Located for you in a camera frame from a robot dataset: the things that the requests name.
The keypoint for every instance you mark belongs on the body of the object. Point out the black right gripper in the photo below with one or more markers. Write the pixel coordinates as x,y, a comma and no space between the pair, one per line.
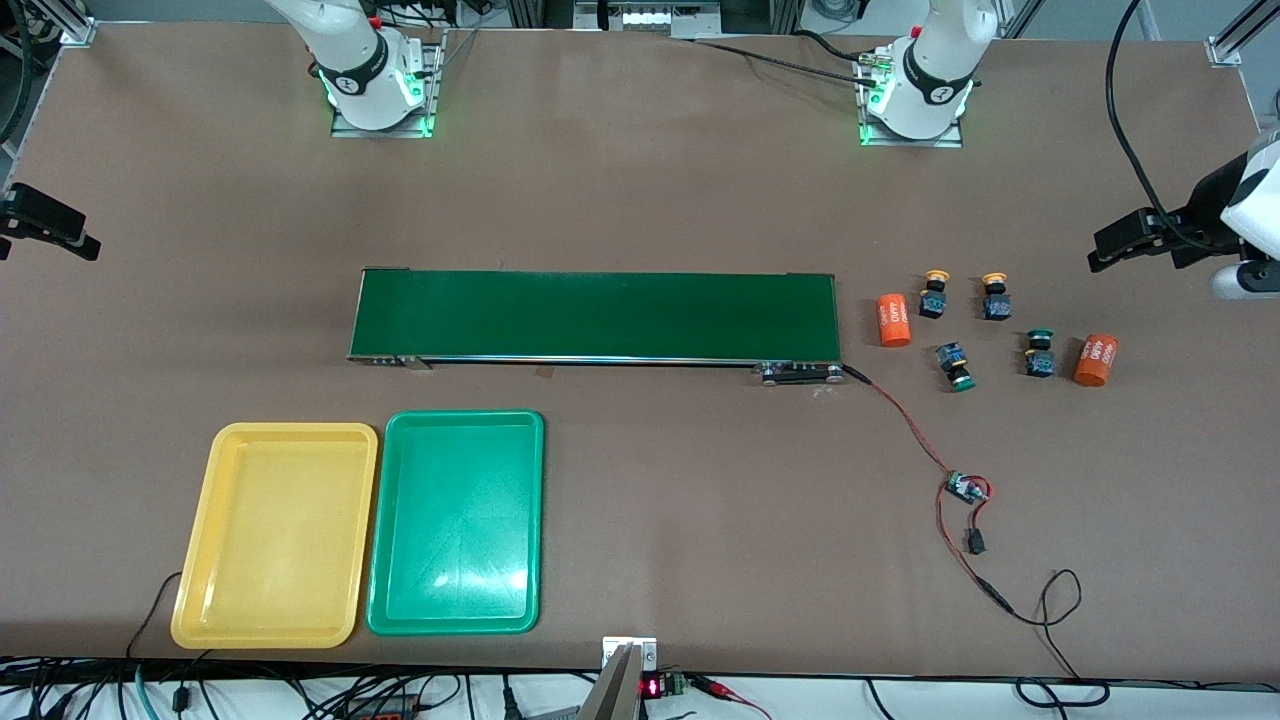
30,213

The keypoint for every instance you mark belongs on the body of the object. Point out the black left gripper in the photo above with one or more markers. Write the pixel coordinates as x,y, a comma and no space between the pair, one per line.
1203,214

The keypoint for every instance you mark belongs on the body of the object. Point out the orange cylinder white 4680 print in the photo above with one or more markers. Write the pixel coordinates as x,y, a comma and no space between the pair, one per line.
893,320
1095,362

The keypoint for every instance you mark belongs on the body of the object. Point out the yellow push button switch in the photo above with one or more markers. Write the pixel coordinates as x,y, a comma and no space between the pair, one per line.
933,303
997,305

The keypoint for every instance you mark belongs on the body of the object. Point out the green push button switch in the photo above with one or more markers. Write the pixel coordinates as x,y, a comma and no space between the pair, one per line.
1040,362
950,358

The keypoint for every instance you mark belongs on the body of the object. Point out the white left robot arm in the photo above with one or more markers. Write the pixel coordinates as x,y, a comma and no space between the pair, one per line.
930,90

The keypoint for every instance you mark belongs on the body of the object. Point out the small green circuit board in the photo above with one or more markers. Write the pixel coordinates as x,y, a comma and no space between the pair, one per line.
966,488

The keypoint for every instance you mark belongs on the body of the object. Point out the yellow plastic tray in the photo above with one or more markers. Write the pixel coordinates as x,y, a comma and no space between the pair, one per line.
275,540

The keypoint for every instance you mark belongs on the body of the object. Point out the green plastic tray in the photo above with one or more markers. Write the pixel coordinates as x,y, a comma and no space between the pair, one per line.
455,525

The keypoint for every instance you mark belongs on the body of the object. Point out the silver control box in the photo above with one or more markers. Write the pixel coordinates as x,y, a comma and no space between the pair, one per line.
650,18

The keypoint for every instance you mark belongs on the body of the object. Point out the green conveyor belt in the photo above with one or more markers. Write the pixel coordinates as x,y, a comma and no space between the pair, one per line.
600,315

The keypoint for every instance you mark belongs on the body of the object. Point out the power strip red switches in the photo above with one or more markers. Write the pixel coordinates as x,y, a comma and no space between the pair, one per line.
385,712

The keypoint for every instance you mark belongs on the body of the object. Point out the red digit display module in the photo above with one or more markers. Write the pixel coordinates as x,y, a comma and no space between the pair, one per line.
652,687

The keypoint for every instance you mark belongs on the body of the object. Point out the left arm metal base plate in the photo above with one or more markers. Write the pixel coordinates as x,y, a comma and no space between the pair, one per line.
950,142

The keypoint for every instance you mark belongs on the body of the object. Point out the aluminium frame profile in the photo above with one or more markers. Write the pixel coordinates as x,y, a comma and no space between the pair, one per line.
1235,45
70,25

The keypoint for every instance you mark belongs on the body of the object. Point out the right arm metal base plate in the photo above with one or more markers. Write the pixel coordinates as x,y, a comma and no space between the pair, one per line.
436,70

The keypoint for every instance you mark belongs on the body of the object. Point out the metal clamp bracket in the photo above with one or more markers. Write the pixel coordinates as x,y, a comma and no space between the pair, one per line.
615,690

